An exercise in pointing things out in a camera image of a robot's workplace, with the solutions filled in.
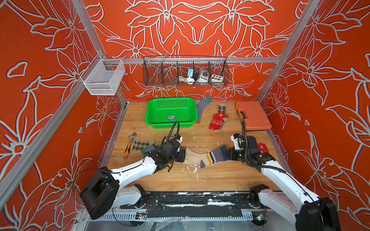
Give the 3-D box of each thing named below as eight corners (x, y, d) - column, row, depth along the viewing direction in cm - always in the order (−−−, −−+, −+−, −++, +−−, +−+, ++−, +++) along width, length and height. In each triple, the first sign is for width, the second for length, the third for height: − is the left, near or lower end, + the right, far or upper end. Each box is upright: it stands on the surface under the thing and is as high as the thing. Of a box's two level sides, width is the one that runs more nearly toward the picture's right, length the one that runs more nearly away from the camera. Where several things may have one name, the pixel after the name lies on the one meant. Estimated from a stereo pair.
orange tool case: (243, 130, 101) (244, 127, 98) (234, 104, 118) (235, 101, 115) (270, 130, 101) (272, 127, 98) (257, 104, 117) (259, 101, 115)
